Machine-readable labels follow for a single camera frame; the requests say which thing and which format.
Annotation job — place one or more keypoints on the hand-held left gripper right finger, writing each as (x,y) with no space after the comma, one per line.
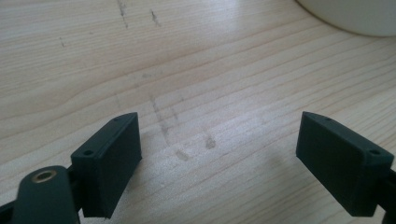
(339,165)

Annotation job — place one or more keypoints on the white round bowl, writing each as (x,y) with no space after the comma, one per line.
(355,14)

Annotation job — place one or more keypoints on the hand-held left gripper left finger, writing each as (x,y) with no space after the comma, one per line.
(107,168)

